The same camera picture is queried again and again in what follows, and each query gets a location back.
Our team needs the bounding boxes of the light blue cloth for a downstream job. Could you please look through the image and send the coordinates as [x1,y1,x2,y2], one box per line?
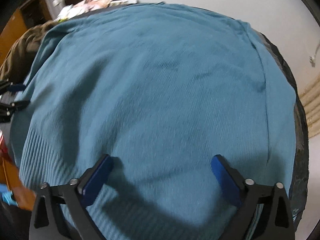
[0,184,18,207]

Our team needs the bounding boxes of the blue knit sweater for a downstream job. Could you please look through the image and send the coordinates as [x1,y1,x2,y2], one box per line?
[11,1,298,240]

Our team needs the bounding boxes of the white crumpled clothes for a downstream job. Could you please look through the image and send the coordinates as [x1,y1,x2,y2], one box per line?
[56,4,88,22]

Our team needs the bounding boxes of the pink striped pillow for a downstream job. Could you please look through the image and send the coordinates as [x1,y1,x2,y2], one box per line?
[85,0,112,10]

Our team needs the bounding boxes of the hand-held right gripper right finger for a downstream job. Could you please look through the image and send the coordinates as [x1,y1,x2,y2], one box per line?
[211,154,295,240]

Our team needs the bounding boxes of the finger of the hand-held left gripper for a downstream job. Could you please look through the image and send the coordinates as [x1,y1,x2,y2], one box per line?
[0,100,30,117]
[0,80,26,92]

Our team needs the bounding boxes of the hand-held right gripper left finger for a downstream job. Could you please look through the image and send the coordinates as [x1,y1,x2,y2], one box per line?
[29,154,114,240]

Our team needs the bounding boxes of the red printed box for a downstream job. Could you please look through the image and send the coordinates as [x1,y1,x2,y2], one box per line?
[0,130,10,161]

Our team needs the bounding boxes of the brown fleece garment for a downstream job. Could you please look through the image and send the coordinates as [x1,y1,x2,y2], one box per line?
[0,21,60,83]

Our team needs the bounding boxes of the black cloth cover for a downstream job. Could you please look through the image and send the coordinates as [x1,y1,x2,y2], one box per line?
[246,26,311,232]

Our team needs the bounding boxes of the wooden wardrobe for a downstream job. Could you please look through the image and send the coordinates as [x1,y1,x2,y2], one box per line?
[0,0,52,64]

